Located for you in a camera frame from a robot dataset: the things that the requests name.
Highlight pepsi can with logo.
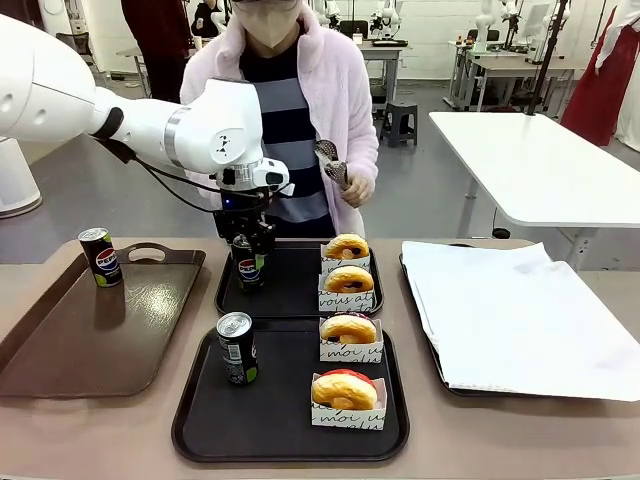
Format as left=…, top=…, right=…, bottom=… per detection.
left=231, top=233, right=267, bottom=294
left=78, top=227, right=124, bottom=289

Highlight person's left hand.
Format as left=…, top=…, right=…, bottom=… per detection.
left=342, top=168, right=377, bottom=208

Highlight grey desk behind person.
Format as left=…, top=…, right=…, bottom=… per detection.
left=357, top=38, right=414, bottom=109

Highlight large white folding table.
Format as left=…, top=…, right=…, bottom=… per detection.
left=428, top=110, right=640, bottom=251

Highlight Pepsi can with upright logo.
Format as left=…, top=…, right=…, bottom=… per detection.
left=78, top=227, right=124, bottom=289

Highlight grey desk beside background person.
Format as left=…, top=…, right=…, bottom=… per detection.
left=116, top=45, right=151, bottom=99

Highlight black square serving tray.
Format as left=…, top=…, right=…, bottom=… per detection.
left=214, top=239, right=385, bottom=321
left=171, top=319, right=411, bottom=464

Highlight red dress on mannequin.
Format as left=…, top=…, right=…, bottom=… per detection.
left=559, top=0, right=640, bottom=147

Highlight beige face mask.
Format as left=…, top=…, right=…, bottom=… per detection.
left=234, top=0, right=302, bottom=50

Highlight red glazed donut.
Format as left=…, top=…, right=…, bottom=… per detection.
left=310, top=372, right=389, bottom=431
left=311, top=368, right=379, bottom=409

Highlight background person in dark clothes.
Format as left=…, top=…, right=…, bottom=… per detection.
left=121, top=0, right=194, bottom=104

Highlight person in pink fleece jacket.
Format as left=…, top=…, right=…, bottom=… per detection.
left=179, top=0, right=380, bottom=239

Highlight white paper sheet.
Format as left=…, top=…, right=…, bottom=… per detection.
left=401, top=240, right=640, bottom=402

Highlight Pepsi can showing barcode label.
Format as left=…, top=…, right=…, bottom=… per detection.
left=216, top=311, right=260, bottom=386

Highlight black slanted stand pole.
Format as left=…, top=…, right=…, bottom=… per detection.
left=525, top=0, right=572, bottom=117

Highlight grey workbench with equipment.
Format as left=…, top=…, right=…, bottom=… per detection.
left=444, top=38, right=591, bottom=112

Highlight person's left forearm pink sleeve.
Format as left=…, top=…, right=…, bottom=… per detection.
left=344, top=114, right=380, bottom=177

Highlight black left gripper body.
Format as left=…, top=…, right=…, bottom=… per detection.
left=213, top=191, right=271, bottom=231

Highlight brown plastic tray with handles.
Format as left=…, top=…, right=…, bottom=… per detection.
left=0, top=242, right=207, bottom=400

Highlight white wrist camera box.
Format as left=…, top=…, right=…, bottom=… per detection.
left=252, top=157, right=296, bottom=197

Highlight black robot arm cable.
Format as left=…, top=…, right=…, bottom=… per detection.
left=102, top=137, right=224, bottom=215

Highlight metal perforated serving tongs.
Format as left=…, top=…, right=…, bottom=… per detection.
left=314, top=139, right=352, bottom=192

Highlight black tray under white paper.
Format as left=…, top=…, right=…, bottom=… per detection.
left=398, top=243, right=640, bottom=399

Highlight grey plastic step stool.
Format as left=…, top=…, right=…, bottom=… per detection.
left=381, top=100, right=419, bottom=148

